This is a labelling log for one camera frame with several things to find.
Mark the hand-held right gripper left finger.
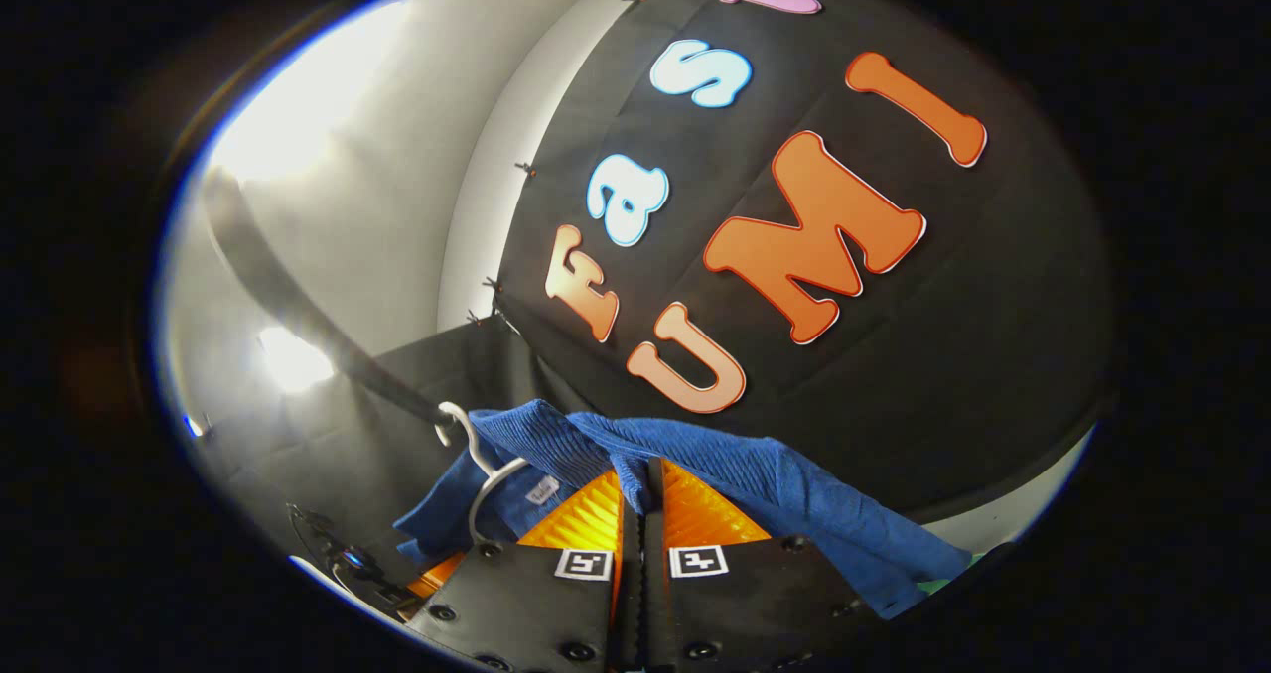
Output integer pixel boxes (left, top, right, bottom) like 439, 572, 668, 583
407, 468, 637, 673

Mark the white plastic hanger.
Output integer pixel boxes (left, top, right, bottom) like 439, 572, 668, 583
435, 402, 532, 545

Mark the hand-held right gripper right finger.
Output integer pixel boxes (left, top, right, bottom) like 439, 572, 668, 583
640, 458, 885, 673

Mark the black backdrop cloth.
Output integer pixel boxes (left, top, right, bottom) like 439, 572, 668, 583
199, 0, 1111, 595

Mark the row of small cloth clips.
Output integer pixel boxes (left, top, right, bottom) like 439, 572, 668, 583
467, 0, 646, 329

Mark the black clothes rack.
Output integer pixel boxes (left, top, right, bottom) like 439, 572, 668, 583
204, 172, 460, 432

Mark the blue corduroy jacket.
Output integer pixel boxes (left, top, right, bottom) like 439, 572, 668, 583
394, 400, 974, 619

